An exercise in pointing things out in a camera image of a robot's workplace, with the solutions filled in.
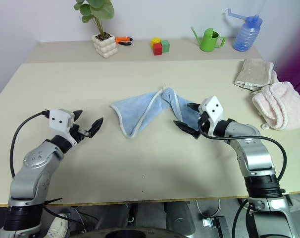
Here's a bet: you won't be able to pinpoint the folded beige towel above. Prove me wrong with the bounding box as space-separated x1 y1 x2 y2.
233 58 280 91

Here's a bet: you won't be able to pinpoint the green wooden cube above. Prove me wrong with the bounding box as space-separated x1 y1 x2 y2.
160 40 171 53

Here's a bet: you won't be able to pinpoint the white bubbly plant pot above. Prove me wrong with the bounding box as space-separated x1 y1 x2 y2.
91 32 119 60

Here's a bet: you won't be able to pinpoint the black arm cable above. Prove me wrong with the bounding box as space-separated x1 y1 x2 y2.
9 111 50 178
197 120 288 189

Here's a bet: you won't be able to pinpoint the green watering can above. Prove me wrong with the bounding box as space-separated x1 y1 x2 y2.
191 26 227 53

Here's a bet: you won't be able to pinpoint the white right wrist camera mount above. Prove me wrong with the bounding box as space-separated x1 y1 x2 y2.
198 96 225 136

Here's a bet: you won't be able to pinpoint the red wooden cube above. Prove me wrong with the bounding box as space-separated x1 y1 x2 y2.
153 42 164 56

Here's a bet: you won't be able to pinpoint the orange black pliers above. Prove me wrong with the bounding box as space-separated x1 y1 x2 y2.
115 36 134 46

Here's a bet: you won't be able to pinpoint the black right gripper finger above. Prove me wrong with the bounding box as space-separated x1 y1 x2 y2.
186 102 202 113
173 120 201 140

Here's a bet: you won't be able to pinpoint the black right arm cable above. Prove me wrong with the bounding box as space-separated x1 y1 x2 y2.
197 120 288 189

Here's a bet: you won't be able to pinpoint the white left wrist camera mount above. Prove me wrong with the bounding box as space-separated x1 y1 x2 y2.
48 108 78 145

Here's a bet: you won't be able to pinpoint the green leafy plant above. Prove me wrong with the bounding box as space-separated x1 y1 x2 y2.
73 0 115 40

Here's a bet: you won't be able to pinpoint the fluffy pink towel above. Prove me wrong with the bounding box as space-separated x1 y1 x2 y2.
251 81 300 131

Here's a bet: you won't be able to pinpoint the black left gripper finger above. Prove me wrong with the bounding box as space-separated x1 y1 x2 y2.
88 117 104 138
73 109 84 123

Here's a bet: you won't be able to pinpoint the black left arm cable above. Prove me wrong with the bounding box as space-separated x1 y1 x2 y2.
9 111 50 178

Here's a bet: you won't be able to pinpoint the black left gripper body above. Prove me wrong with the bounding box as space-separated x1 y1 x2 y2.
70 123 92 143

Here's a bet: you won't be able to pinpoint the thin wire loop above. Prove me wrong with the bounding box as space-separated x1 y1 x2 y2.
195 198 221 219

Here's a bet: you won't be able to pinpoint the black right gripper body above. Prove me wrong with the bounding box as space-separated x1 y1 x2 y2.
197 111 215 136

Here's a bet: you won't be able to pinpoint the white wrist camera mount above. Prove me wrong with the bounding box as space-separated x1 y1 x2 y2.
198 96 225 136
48 108 78 145

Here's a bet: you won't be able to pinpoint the grey robot leg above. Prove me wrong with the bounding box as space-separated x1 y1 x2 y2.
162 200 197 238

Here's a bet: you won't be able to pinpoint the white sneaker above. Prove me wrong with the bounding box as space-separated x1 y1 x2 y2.
44 213 69 238

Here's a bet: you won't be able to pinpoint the light blue towel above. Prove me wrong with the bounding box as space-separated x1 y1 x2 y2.
109 83 202 139

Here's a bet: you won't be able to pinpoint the blue plastic spout bottle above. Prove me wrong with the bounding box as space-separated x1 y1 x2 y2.
223 8 263 52

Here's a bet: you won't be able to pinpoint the black metal bracket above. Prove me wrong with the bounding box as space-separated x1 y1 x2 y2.
201 215 230 238

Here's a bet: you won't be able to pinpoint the black cable tie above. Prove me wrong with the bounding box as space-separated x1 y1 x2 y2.
44 197 63 206

